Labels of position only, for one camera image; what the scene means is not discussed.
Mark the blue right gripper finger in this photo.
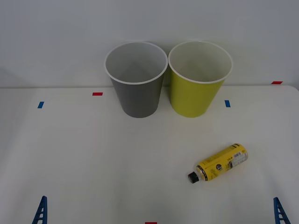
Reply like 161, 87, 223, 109
273, 197, 292, 224

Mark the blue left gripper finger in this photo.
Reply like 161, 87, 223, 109
32, 195, 48, 224

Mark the yellow bottle with black cap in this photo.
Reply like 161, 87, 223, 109
187, 143, 249, 184

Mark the yellow-green plastic waste bin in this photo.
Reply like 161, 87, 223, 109
168, 40, 234, 118

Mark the grey plastic waste bin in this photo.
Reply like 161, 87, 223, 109
104, 41, 169, 119

